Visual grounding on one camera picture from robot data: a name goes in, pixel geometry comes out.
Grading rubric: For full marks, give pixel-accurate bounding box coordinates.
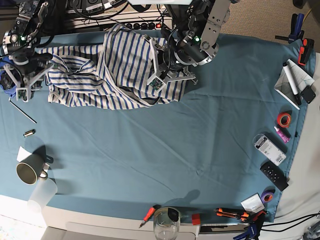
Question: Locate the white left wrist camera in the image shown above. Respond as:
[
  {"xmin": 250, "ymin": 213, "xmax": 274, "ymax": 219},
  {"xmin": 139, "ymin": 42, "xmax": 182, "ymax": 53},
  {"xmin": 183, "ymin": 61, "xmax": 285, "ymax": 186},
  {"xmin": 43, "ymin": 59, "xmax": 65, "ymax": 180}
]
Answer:
[{"xmin": 143, "ymin": 34, "xmax": 198, "ymax": 93}]

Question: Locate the black remote control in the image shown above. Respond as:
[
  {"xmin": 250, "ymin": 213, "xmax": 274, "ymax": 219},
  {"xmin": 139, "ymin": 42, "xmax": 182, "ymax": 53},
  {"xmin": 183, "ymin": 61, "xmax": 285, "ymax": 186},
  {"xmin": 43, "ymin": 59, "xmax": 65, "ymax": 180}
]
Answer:
[{"xmin": 260, "ymin": 160, "xmax": 289, "ymax": 192}]

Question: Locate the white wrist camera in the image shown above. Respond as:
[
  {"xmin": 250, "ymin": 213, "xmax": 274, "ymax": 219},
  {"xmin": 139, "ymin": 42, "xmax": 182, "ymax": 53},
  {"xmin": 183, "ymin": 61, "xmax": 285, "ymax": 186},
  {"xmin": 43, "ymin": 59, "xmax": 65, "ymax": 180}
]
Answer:
[
  {"xmin": 143, "ymin": 34, "xmax": 198, "ymax": 93},
  {"xmin": 1, "ymin": 63, "xmax": 54, "ymax": 103}
]

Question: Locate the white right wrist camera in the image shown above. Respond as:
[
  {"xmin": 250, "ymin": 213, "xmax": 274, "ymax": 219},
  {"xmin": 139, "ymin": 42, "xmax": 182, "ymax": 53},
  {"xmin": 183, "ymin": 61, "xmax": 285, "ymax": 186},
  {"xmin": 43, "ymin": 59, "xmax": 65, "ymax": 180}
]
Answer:
[{"xmin": 1, "ymin": 63, "xmax": 54, "ymax": 103}]

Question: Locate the clear wine glass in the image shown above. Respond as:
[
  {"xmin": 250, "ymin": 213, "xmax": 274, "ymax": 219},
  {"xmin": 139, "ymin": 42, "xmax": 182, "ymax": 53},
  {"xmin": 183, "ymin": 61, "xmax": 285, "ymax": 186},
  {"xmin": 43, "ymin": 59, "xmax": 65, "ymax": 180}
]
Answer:
[{"xmin": 153, "ymin": 207, "xmax": 181, "ymax": 240}]

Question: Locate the pink glue tube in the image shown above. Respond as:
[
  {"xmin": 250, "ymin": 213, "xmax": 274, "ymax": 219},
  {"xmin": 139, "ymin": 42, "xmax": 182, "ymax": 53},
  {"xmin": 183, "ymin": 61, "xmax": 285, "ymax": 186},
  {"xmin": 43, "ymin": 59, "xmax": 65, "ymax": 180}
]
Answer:
[{"xmin": 273, "ymin": 126, "xmax": 291, "ymax": 144}]

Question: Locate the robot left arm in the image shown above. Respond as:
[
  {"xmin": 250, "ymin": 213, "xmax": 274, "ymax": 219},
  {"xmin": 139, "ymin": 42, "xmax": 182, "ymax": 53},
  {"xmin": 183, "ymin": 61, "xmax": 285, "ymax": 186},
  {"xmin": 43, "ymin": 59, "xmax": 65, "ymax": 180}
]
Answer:
[{"xmin": 160, "ymin": 0, "xmax": 238, "ymax": 77}]

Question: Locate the teal table cloth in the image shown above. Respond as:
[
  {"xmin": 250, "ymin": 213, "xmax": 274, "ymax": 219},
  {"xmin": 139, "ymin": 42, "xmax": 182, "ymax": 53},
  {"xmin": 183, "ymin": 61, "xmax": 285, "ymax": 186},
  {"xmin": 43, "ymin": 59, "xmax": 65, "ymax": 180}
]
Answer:
[{"xmin": 0, "ymin": 34, "xmax": 307, "ymax": 221}]

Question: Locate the translucent plastic cup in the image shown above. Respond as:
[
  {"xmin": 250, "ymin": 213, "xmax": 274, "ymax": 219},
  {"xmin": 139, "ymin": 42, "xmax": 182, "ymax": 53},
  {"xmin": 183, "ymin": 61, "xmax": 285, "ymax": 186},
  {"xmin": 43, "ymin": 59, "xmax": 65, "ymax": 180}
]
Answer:
[{"xmin": 27, "ymin": 178, "xmax": 58, "ymax": 213}]

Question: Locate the orange black clamp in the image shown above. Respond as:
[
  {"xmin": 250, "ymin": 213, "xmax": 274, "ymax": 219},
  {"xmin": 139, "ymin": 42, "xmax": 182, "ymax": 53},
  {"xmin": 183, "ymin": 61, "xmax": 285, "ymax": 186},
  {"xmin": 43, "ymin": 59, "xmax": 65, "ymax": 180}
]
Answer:
[{"xmin": 298, "ymin": 38, "xmax": 315, "ymax": 66}]

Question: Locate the blue white striped T-shirt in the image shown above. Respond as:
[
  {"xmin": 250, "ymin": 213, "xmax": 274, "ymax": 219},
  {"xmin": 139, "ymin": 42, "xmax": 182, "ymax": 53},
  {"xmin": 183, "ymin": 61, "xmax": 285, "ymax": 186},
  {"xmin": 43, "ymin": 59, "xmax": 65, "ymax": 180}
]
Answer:
[{"xmin": 40, "ymin": 24, "xmax": 186, "ymax": 110}]

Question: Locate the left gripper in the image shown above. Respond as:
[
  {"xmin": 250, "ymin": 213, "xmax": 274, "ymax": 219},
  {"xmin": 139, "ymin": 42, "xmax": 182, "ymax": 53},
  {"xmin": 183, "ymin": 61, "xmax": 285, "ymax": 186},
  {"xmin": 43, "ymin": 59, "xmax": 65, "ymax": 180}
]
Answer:
[{"xmin": 157, "ymin": 34, "xmax": 219, "ymax": 75}]

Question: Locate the blue clamp block black knob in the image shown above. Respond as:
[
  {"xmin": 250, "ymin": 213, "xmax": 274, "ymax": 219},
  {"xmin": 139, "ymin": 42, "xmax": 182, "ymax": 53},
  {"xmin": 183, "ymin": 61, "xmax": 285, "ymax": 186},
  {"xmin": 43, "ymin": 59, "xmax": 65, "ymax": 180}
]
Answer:
[{"xmin": 0, "ymin": 61, "xmax": 16, "ymax": 98}]

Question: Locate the white marker pen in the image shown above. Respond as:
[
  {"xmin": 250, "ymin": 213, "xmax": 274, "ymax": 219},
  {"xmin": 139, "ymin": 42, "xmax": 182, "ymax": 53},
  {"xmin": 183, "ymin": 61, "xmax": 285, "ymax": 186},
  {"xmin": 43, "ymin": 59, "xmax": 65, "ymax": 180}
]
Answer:
[{"xmin": 282, "ymin": 62, "xmax": 302, "ymax": 106}]

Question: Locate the blue bar clamp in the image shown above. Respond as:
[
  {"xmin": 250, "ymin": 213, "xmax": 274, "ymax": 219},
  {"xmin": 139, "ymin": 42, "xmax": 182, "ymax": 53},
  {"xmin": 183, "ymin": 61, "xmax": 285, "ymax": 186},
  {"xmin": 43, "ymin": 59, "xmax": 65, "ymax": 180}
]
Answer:
[{"xmin": 274, "ymin": 13, "xmax": 305, "ymax": 44}]

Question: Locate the red tape roll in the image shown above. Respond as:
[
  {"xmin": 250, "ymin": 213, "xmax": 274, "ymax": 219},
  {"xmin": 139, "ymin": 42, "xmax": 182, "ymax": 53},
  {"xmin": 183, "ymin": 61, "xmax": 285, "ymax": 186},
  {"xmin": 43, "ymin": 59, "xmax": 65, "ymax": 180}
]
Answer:
[{"xmin": 277, "ymin": 112, "xmax": 292, "ymax": 128}]

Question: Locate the white small card box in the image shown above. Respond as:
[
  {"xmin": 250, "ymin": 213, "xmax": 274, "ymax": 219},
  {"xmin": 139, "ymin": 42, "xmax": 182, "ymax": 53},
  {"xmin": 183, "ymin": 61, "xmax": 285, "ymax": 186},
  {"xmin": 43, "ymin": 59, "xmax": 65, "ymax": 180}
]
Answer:
[{"xmin": 240, "ymin": 193, "xmax": 265, "ymax": 214}]

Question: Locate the blue black spring clamp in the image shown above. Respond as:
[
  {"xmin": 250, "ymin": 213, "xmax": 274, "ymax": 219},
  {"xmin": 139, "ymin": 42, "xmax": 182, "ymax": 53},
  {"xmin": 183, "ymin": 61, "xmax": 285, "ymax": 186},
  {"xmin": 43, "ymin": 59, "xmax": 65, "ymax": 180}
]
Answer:
[{"xmin": 233, "ymin": 210, "xmax": 267, "ymax": 240}]

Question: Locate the red handled screwdriver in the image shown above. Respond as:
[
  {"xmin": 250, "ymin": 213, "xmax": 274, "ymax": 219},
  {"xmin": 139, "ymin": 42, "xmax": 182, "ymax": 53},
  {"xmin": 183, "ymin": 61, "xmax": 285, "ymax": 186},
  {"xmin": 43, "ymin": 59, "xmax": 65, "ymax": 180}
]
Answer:
[{"xmin": 139, "ymin": 204, "xmax": 161, "ymax": 228}]

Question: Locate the black square adapter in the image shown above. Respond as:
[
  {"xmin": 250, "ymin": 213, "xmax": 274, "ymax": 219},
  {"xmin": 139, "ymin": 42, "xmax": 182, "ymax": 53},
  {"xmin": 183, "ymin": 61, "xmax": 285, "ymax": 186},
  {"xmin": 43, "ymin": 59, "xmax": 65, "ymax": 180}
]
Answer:
[{"xmin": 301, "ymin": 85, "xmax": 316, "ymax": 104}]

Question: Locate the orange black utility knife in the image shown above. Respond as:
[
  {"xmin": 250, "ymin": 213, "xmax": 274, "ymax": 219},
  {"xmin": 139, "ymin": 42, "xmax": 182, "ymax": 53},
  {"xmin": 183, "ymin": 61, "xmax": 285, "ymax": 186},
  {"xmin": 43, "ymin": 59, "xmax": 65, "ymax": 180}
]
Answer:
[{"xmin": 214, "ymin": 208, "xmax": 250, "ymax": 222}]

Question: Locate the purple tape roll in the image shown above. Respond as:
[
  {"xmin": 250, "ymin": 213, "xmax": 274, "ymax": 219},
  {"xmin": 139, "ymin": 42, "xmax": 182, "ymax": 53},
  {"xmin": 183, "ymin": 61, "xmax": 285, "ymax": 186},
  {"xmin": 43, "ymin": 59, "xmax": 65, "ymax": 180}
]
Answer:
[{"xmin": 260, "ymin": 189, "xmax": 275, "ymax": 204}]

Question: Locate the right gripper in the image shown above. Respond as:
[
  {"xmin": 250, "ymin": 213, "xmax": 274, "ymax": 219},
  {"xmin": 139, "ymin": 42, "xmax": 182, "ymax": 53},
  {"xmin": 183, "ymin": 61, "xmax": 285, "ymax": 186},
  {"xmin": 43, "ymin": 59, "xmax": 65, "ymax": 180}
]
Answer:
[{"xmin": 2, "ymin": 42, "xmax": 53, "ymax": 80}]

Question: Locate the white printed paper pad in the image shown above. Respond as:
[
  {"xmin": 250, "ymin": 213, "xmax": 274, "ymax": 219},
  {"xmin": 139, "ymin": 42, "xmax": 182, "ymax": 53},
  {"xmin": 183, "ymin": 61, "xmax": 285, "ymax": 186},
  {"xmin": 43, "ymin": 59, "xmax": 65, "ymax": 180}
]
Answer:
[{"xmin": 274, "ymin": 59, "xmax": 315, "ymax": 110}]

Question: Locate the white paper slip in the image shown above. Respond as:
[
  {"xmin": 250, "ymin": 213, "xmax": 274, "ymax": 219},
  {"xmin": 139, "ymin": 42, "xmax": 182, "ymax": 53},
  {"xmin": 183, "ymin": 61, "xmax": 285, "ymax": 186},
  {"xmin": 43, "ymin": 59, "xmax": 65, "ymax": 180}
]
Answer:
[{"xmin": 16, "ymin": 146, "xmax": 32, "ymax": 163}]

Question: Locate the small brass battery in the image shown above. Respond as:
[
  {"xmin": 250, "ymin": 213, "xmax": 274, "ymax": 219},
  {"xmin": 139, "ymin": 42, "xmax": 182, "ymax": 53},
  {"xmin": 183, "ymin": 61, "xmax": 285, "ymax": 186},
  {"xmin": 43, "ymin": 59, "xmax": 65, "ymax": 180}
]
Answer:
[{"xmin": 23, "ymin": 129, "xmax": 36, "ymax": 138}]

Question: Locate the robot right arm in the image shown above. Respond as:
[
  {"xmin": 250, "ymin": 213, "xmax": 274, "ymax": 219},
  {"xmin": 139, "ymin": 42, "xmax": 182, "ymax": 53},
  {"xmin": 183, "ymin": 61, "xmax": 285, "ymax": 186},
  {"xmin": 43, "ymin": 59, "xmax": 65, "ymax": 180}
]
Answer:
[{"xmin": 0, "ymin": 0, "xmax": 57, "ymax": 80}]

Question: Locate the red cube block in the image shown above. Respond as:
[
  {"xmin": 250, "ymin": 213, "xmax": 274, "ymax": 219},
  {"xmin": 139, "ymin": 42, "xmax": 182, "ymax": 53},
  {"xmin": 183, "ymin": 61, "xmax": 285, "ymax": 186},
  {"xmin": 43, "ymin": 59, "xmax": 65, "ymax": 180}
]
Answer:
[{"xmin": 191, "ymin": 213, "xmax": 201, "ymax": 226}]

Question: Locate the thin metal rod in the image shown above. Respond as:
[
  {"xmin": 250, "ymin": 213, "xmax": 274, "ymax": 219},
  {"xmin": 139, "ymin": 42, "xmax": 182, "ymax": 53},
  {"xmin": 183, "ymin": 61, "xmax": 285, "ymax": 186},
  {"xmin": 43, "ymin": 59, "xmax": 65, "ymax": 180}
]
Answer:
[{"xmin": 8, "ymin": 97, "xmax": 37, "ymax": 124}]

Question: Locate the black power strip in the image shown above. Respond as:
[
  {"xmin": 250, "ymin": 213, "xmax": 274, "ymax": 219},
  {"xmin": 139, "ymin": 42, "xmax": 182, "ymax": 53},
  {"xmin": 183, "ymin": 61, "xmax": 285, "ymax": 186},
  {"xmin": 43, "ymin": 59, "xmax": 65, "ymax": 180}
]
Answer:
[{"xmin": 122, "ymin": 22, "xmax": 171, "ymax": 31}]

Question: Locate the clear plastic packaged item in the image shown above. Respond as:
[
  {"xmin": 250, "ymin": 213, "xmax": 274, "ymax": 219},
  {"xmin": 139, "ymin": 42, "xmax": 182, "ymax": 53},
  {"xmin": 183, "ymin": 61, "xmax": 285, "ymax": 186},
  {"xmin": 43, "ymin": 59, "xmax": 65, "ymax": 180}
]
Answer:
[{"xmin": 253, "ymin": 133, "xmax": 287, "ymax": 166}]

